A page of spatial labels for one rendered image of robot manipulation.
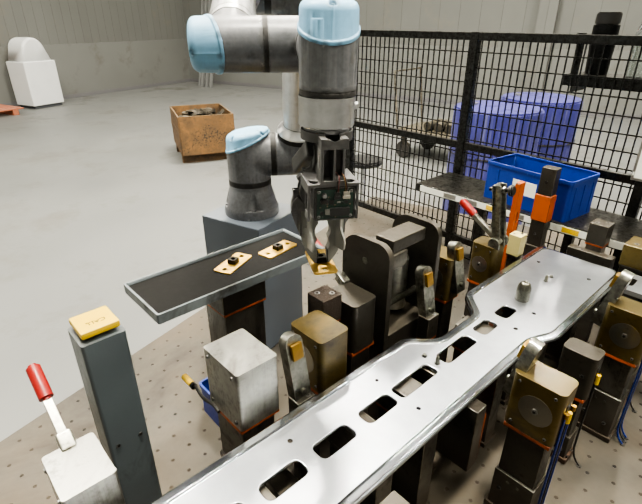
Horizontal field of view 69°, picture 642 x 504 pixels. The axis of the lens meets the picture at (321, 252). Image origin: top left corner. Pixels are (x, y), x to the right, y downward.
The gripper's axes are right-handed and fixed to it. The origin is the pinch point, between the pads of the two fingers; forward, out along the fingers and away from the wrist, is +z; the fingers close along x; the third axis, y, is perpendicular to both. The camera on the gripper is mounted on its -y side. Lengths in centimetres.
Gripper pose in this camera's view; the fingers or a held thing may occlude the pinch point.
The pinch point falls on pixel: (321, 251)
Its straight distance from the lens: 74.8
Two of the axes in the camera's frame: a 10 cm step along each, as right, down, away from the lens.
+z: -0.2, 8.9, 4.6
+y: 2.1, 4.5, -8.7
